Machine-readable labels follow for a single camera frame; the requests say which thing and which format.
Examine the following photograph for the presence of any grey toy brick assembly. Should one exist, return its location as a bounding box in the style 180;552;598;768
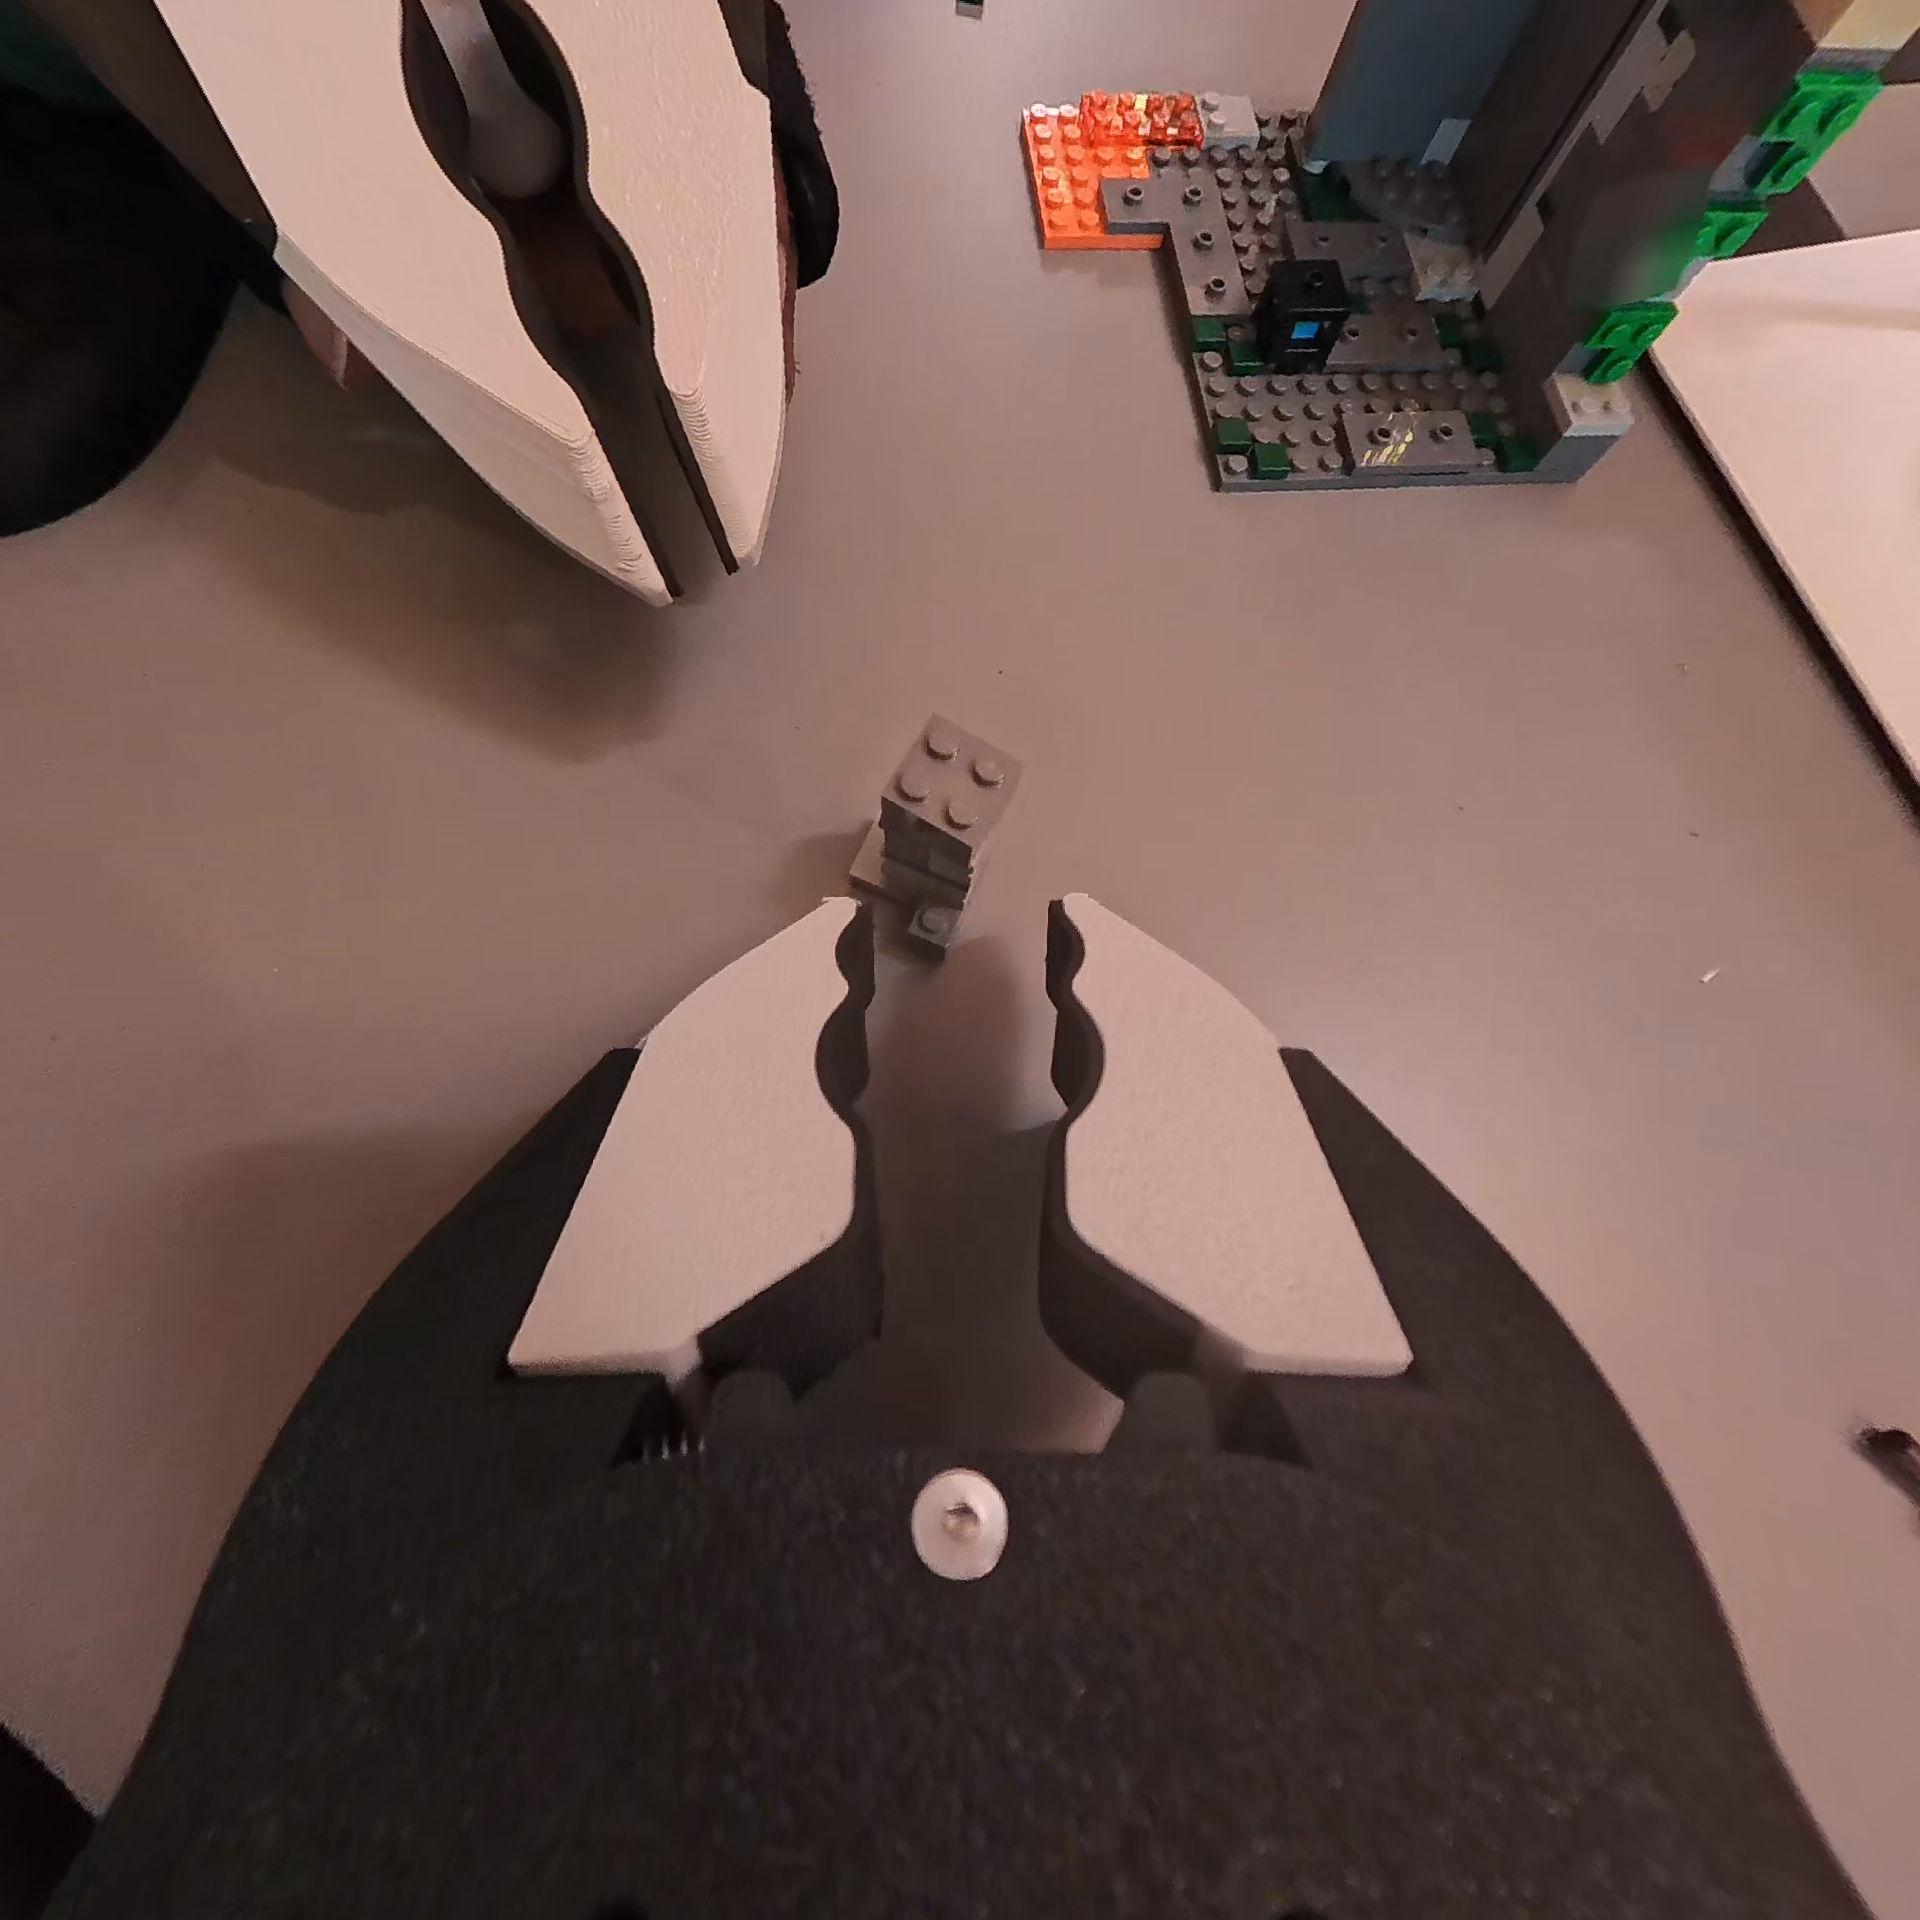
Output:
848;716;1026;962

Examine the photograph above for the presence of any person's left hand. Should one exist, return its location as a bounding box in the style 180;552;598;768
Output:
278;277;358;395

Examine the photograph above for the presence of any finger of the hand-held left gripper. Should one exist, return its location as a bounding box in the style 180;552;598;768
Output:
152;0;682;608
499;0;794;582

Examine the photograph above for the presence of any grey desk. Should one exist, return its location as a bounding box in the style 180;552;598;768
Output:
0;0;1920;1920

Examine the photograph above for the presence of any white book stand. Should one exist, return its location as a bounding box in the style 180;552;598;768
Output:
1642;230;1920;821

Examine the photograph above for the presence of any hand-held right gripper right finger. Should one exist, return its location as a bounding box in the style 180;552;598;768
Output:
1041;892;1417;1408

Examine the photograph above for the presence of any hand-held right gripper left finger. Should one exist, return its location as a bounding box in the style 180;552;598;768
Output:
508;897;886;1403

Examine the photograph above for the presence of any grey toy brick building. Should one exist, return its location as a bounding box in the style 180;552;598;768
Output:
1024;0;1884;494

